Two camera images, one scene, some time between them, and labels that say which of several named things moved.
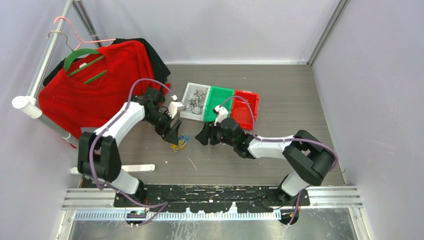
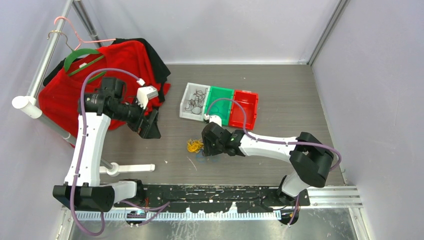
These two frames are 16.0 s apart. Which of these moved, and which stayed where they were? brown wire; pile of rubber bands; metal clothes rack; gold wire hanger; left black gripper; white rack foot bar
Moved: left black gripper; pile of rubber bands
Stayed: gold wire hanger; metal clothes rack; white rack foot bar; brown wire
